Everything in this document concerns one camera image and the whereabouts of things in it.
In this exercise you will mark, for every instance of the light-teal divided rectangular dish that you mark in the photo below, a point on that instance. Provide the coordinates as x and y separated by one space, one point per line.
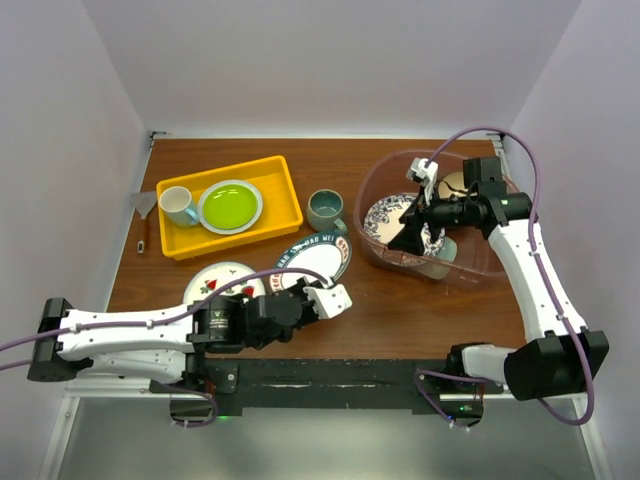
436 267

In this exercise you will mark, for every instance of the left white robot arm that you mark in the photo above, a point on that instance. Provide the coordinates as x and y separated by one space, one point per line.
169 346

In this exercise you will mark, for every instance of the light-blue bottom plate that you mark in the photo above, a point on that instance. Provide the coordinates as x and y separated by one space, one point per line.
326 253

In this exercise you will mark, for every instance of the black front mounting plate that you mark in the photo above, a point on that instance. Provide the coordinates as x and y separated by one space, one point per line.
238 384

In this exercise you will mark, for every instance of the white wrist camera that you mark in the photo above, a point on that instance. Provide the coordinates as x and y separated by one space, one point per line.
424 172
329 302

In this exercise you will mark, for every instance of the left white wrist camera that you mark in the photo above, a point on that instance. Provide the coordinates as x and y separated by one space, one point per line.
329 302

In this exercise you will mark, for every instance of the teal speckled ceramic mug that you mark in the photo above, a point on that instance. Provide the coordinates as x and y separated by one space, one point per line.
325 211

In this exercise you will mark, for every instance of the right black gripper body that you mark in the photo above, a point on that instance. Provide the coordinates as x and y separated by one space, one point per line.
450 213

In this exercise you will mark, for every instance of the yellow plastic tray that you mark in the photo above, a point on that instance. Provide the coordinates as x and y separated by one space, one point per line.
281 212

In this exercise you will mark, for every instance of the white light-blue mug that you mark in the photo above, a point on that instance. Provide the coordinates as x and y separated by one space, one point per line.
178 204

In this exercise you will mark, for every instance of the blue floral plate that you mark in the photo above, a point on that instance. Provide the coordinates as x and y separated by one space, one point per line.
382 222

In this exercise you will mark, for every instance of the light-blue scalloped plate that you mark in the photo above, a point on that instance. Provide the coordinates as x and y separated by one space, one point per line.
237 230

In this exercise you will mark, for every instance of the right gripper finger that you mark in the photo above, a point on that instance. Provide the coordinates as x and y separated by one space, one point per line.
414 214
409 239

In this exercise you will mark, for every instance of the brown floral cream-inside bowl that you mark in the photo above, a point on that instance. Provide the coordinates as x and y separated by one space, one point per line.
452 185

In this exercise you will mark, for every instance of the white watermelon plate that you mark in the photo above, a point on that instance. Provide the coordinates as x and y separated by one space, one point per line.
221 274

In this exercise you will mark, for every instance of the metal scraper wooden handle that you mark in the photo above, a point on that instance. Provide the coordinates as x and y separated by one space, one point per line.
143 203

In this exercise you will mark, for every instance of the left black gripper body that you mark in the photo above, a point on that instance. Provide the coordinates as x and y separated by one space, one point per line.
310 315

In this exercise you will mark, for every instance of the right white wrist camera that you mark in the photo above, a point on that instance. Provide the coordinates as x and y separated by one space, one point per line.
424 172

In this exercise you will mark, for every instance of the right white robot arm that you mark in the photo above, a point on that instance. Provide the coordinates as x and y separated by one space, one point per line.
561 354

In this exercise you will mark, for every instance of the green plate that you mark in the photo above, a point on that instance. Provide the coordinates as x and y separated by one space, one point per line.
229 207

